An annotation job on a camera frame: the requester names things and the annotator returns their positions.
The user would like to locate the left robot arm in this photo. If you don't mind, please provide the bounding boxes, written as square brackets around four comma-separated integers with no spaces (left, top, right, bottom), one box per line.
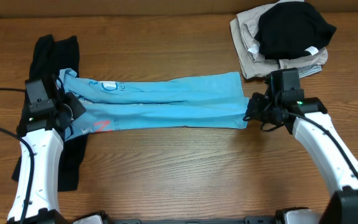
[7,78,85,223]

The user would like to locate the folded beige shirt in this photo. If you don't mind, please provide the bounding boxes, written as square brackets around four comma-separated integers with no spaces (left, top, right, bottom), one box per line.
[230,3,328,79]

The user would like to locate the light blue t-shirt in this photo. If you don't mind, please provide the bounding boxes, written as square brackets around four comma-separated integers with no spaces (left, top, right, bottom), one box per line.
[58,68,249,139]

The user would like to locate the black garment on left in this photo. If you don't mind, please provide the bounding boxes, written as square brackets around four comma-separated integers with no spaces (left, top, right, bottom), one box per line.
[11,34,89,192]

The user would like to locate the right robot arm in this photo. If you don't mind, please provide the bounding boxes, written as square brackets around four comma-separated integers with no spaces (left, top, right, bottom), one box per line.
[244,68,358,224]

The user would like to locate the folded black shirt on stack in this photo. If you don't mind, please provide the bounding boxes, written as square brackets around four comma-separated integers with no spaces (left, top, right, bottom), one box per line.
[255,1,336,60]

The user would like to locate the folded grey striped shirt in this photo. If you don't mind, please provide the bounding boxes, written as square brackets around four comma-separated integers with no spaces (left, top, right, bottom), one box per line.
[298,65,322,78]

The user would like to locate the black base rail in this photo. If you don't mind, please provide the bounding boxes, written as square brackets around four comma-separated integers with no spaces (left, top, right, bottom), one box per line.
[73,207,332,224]

